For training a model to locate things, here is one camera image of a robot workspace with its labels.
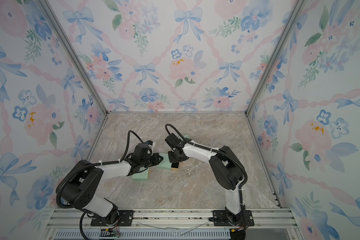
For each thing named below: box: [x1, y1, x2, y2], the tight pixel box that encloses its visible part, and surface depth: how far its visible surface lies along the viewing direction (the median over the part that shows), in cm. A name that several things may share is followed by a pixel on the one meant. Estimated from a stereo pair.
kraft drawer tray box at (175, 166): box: [171, 162, 180, 171], surface depth 90 cm
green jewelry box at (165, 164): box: [156, 152, 172, 171], surface depth 92 cm
